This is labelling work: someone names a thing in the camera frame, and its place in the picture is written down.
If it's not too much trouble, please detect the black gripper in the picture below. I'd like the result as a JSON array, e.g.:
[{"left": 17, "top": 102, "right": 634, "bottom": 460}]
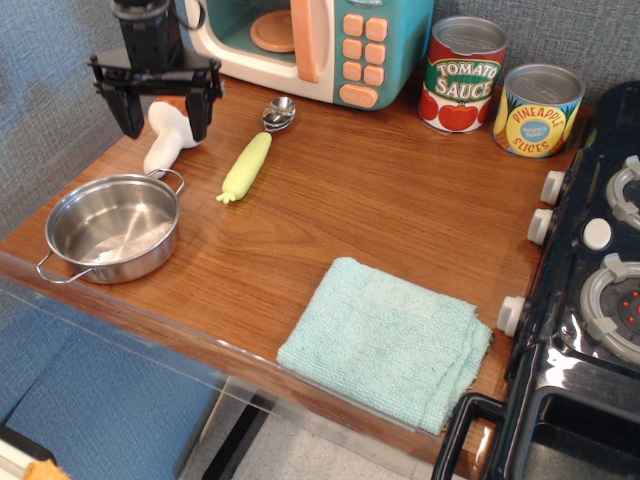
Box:
[{"left": 88, "top": 19, "right": 224, "bottom": 142}]

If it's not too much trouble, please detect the plush white brown mushroom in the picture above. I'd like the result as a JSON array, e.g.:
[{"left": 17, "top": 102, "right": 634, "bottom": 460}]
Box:
[{"left": 143, "top": 96, "right": 201, "bottom": 178}]

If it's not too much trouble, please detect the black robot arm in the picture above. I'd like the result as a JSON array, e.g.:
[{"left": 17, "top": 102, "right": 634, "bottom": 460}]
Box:
[{"left": 89, "top": 1, "right": 224, "bottom": 141}]

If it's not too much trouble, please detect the stainless steel pot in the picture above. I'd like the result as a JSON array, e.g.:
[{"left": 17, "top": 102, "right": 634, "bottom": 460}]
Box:
[{"left": 36, "top": 169, "right": 186, "bottom": 285}]

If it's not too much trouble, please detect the light green folded cloth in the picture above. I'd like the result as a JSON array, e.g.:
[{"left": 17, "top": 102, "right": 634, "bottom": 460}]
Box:
[{"left": 277, "top": 257, "right": 492, "bottom": 435}]

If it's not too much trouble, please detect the teal toy microwave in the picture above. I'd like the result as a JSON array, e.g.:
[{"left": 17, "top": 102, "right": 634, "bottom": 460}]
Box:
[{"left": 185, "top": 0, "right": 434, "bottom": 111}]

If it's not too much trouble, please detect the tomato sauce can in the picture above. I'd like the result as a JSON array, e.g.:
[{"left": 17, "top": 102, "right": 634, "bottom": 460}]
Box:
[{"left": 419, "top": 16, "right": 508, "bottom": 133}]

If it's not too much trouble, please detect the pineapple slices can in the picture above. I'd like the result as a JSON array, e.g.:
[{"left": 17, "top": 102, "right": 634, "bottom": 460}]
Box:
[{"left": 493, "top": 64, "right": 585, "bottom": 159}]

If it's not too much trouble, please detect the orange plush object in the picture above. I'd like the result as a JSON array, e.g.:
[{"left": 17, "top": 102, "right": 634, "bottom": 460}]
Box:
[{"left": 22, "top": 460, "right": 70, "bottom": 480}]

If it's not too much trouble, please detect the white stove knob middle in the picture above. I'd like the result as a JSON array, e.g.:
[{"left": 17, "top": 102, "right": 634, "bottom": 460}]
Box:
[{"left": 527, "top": 209, "right": 553, "bottom": 246}]

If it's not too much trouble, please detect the white stove knob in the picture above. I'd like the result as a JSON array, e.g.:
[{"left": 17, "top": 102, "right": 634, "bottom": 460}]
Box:
[
  {"left": 497, "top": 296, "right": 525, "bottom": 337},
  {"left": 540, "top": 170, "right": 565, "bottom": 206},
  {"left": 527, "top": 209, "right": 553, "bottom": 246}
]

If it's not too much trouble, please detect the white stove knob top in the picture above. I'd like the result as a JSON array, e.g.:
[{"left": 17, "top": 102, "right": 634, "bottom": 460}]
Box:
[{"left": 540, "top": 170, "right": 565, "bottom": 206}]

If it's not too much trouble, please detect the white stove knob bottom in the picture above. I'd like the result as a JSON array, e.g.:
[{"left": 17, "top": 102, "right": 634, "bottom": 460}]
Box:
[{"left": 497, "top": 296, "right": 525, "bottom": 337}]

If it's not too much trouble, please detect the black toy stove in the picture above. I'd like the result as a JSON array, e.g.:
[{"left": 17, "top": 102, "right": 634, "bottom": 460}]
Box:
[{"left": 433, "top": 81, "right": 639, "bottom": 479}]

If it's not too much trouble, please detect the green handled metal spoon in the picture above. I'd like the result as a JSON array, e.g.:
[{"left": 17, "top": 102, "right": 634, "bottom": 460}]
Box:
[{"left": 216, "top": 97, "right": 296, "bottom": 204}]

